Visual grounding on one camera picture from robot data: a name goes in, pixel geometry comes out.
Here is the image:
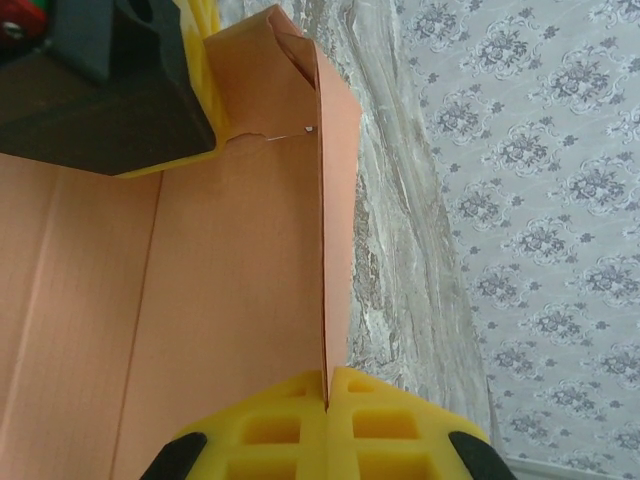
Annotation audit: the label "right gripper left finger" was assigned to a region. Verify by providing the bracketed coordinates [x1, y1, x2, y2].
[142, 369, 329, 480]

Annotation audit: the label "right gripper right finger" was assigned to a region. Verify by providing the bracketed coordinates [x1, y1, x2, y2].
[325, 366, 519, 480]

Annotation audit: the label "orange paper box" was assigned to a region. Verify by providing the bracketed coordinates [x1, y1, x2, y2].
[0, 4, 362, 480]

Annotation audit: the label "aluminium frame side rail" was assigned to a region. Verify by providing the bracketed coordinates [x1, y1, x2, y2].
[504, 455, 640, 480]

